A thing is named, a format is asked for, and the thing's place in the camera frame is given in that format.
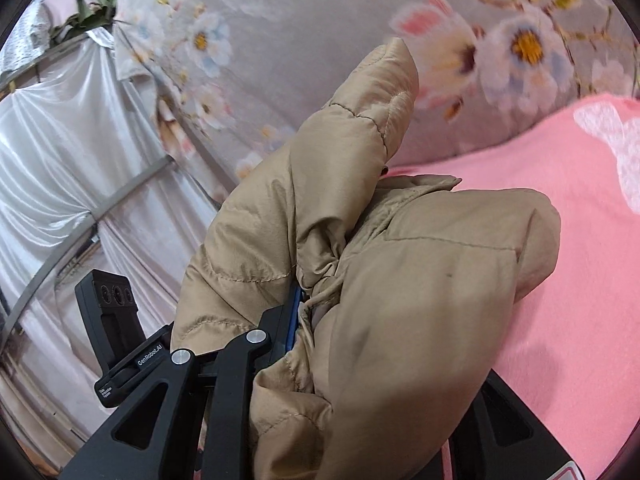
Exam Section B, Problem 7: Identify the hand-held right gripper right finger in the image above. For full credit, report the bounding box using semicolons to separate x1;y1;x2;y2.
450;370;581;480

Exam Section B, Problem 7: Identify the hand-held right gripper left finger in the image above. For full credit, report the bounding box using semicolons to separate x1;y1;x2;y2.
60;285;303;480

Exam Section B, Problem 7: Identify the tan puffer jacket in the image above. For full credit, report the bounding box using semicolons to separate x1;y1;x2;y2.
170;37;561;480

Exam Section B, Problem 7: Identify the white satin curtain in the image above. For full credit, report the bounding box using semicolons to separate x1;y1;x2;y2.
0;35;221;461

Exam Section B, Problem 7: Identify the pink blanket with white print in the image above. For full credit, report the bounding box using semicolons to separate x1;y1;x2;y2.
387;92;640;480

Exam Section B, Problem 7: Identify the grey floral bedsheet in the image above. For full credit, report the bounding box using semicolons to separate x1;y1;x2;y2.
112;0;640;211

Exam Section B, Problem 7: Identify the curved metal rail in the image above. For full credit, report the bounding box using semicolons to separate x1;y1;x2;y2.
0;155;176;346

